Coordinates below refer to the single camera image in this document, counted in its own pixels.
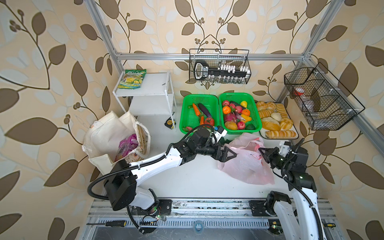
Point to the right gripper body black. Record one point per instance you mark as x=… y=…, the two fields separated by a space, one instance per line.
x=277 y=160

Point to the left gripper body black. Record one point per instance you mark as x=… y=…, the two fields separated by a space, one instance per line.
x=209 y=149

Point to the pink plastic grocery bag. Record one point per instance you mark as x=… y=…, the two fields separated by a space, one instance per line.
x=248 y=166

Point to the red tomato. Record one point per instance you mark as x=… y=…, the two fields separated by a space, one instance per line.
x=209 y=121

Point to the green basket with vegetables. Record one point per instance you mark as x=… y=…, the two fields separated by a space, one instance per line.
x=188 y=118

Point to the magenta snack bag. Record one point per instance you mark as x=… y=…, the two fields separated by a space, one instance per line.
x=126 y=146

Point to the yellow-green snack packet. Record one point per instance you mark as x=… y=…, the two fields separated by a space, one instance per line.
x=132 y=79

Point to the cream canvas tote bag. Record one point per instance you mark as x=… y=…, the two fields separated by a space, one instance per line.
x=101 y=141

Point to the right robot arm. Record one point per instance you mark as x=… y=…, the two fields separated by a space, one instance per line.
x=299 y=217

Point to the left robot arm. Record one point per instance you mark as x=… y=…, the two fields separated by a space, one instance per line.
x=121 y=186

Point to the tray of bread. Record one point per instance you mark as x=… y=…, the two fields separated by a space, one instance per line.
x=276 y=123

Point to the orange carrot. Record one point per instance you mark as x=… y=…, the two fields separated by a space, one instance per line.
x=196 y=110

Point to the green basket with fruit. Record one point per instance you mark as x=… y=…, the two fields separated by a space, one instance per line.
x=239 y=113

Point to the purple eggplant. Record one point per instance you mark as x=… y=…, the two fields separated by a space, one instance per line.
x=204 y=110

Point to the yellow black tape measure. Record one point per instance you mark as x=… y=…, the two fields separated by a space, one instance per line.
x=171 y=124

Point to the red-capped bottle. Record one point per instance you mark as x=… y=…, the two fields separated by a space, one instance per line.
x=305 y=103

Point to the white two-tier shelf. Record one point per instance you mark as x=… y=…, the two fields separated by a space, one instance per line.
x=155 y=97

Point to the black wire basket right wall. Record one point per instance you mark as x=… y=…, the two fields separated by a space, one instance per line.
x=334 y=103

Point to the black wire basket wall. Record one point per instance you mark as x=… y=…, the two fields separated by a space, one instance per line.
x=219 y=66
x=334 y=103

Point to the yellow-handled screwdriver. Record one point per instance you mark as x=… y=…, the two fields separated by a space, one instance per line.
x=329 y=225

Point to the black wire basket back wall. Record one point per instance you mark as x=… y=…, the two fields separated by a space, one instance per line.
x=219 y=66

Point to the black-handled screwdriver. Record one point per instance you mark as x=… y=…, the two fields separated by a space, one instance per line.
x=114 y=224

